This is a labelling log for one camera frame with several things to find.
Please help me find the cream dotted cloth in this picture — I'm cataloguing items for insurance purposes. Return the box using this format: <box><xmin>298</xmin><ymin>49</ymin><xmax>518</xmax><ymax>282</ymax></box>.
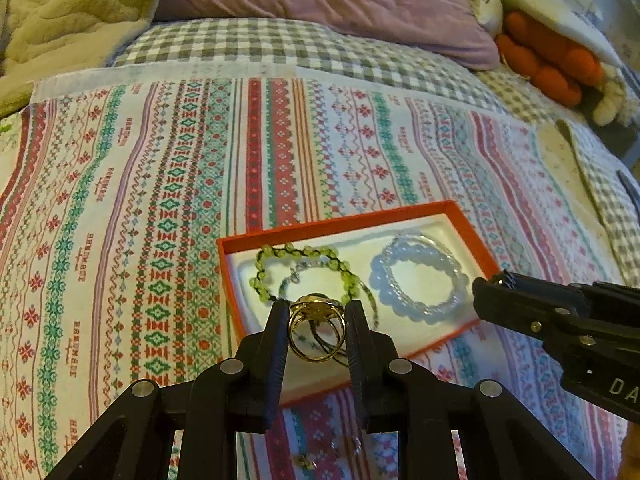
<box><xmin>537</xmin><ymin>120</ymin><xmax>640</xmax><ymax>213</ymax></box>

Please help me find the person's right forearm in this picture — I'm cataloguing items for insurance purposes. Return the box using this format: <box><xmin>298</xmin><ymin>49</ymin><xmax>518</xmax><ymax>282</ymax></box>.
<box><xmin>619</xmin><ymin>425</ymin><xmax>640</xmax><ymax>480</ymax></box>

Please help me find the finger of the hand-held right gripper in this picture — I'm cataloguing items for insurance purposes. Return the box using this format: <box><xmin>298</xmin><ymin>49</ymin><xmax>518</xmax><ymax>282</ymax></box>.
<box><xmin>472</xmin><ymin>275</ymin><xmax>594</xmax><ymax>348</ymax></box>
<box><xmin>491</xmin><ymin>270</ymin><xmax>640</xmax><ymax>312</ymax></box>

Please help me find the orange cardboard box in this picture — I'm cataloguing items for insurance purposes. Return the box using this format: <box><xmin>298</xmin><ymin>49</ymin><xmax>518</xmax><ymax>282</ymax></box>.
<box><xmin>216</xmin><ymin>200</ymin><xmax>501</xmax><ymax>408</ymax></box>

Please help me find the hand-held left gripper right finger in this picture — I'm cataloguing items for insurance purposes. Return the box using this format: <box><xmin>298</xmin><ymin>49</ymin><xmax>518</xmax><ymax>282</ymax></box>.
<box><xmin>344</xmin><ymin>300</ymin><xmax>596</xmax><ymax>480</ymax></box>

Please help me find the gold ring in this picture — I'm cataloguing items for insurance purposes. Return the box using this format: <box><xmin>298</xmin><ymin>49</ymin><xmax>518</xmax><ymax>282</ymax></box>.
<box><xmin>287</xmin><ymin>296</ymin><xmax>351</xmax><ymax>364</ymax></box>

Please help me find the clear crystal bead bracelet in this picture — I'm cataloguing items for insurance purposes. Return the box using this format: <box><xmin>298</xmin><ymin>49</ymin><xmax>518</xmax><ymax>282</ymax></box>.
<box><xmin>382</xmin><ymin>231</ymin><xmax>462</xmax><ymax>311</ymax></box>

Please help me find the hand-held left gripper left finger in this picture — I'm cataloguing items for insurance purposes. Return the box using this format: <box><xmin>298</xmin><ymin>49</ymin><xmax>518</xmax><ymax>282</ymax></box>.
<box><xmin>42</xmin><ymin>301</ymin><xmax>292</xmax><ymax>480</ymax></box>

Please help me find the orange plush toy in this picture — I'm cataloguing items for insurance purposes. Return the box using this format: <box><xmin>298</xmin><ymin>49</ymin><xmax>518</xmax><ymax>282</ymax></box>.
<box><xmin>495</xmin><ymin>10</ymin><xmax>604</xmax><ymax>107</ymax></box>

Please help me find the pale blue bead bracelet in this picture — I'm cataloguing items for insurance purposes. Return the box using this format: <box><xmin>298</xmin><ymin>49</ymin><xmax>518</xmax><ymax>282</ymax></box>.
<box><xmin>370</xmin><ymin>240</ymin><xmax>469</xmax><ymax>319</ymax></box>

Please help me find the beige quilted blanket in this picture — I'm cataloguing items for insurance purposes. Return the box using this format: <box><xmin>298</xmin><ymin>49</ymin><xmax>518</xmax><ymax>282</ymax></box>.
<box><xmin>0</xmin><ymin>0</ymin><xmax>194</xmax><ymax>119</ymax></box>

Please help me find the patterned striped cloth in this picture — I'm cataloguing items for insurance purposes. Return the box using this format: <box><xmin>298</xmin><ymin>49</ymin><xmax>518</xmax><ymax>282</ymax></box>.
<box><xmin>0</xmin><ymin>77</ymin><xmax>640</xmax><ymax>480</ymax></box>

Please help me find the green bead bracelet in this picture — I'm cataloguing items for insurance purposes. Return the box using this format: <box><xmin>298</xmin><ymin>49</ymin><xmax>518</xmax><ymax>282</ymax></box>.
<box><xmin>248</xmin><ymin>242</ymin><xmax>382</xmax><ymax>322</ymax></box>

